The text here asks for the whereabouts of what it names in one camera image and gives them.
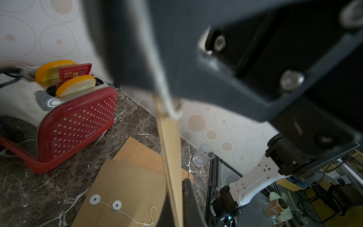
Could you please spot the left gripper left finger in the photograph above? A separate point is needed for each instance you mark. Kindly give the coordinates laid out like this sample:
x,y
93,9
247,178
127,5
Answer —
x,y
166,218

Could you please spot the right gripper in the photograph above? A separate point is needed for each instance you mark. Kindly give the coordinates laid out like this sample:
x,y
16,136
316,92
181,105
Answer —
x,y
325,118

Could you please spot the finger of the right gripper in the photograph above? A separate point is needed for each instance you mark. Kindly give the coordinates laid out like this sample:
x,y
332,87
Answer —
x,y
254,58

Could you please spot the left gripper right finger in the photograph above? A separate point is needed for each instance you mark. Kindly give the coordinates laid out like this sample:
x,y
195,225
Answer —
x,y
192,216

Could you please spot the brown file envelope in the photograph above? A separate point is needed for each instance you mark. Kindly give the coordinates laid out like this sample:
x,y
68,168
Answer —
x,y
137,207
169,134
134,165

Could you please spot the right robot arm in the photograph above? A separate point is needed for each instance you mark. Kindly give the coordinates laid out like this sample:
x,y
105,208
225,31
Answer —
x,y
282,159

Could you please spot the clear plastic cup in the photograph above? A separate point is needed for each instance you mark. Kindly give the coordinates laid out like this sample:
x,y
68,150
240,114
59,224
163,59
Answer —
x,y
203,155

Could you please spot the amber glass jar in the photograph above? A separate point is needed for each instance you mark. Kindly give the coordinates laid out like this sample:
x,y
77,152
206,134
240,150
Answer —
x,y
275,207

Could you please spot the red polka dot toaster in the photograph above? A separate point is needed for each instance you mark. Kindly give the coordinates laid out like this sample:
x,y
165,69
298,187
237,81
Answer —
x,y
45,130

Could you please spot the front yellow toast slice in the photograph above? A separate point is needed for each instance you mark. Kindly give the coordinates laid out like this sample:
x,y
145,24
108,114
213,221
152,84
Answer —
x,y
76,85

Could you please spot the yellow toast slice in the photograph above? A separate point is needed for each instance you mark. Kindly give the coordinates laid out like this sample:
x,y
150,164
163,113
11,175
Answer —
x,y
48,74
76,85

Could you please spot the rear yellow toast slice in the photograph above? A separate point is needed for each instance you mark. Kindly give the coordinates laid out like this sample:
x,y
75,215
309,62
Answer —
x,y
48,74

